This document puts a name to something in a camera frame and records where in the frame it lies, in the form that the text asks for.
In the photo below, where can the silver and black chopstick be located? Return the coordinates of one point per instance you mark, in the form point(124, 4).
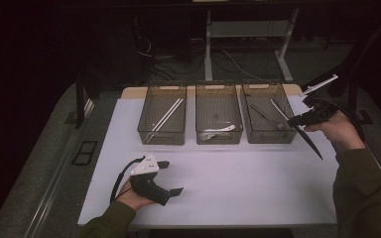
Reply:
point(279, 108)
point(264, 115)

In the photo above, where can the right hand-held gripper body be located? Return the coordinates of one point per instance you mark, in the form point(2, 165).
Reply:
point(322, 112)

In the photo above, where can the person's right hand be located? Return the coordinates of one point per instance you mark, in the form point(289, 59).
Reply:
point(342, 132)

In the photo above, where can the smoked transparent plastic bin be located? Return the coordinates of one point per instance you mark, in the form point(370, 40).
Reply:
point(264, 132)
point(163, 109)
point(218, 109)

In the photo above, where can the white chopstick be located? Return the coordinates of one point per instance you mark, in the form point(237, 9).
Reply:
point(170, 115)
point(165, 115)

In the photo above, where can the white metal desk frame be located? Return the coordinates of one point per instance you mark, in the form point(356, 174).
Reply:
point(248, 29)

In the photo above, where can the white table mat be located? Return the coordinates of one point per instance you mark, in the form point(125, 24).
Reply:
point(244, 191)

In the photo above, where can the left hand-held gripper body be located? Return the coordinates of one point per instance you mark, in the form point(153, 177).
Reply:
point(147, 188)

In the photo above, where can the person's left hand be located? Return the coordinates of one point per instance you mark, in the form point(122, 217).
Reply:
point(134, 200)

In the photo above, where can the white ceramic spoon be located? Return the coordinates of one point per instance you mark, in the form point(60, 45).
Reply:
point(223, 129)

